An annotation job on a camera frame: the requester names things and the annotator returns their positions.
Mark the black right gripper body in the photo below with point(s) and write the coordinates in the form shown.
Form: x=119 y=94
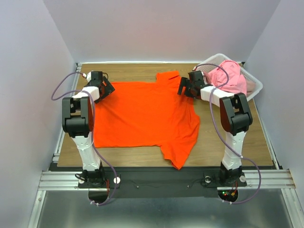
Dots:
x=185 y=87

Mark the orange t shirt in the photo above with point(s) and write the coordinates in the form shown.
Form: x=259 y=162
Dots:
x=139 y=114

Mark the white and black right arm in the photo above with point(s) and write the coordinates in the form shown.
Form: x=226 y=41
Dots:
x=235 y=118

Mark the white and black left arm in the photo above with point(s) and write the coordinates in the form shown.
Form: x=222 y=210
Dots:
x=78 y=115

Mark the white perforated plastic basket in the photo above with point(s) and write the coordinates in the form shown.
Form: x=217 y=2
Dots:
x=227 y=74

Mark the dusty pink t shirt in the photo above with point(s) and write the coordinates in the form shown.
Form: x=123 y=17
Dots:
x=250 y=86

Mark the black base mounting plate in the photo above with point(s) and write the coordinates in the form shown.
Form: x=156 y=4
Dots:
x=161 y=182

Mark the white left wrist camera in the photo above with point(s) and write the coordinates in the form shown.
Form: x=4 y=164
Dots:
x=87 y=76

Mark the aluminium frame rail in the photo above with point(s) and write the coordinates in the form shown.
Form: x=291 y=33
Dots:
x=41 y=194

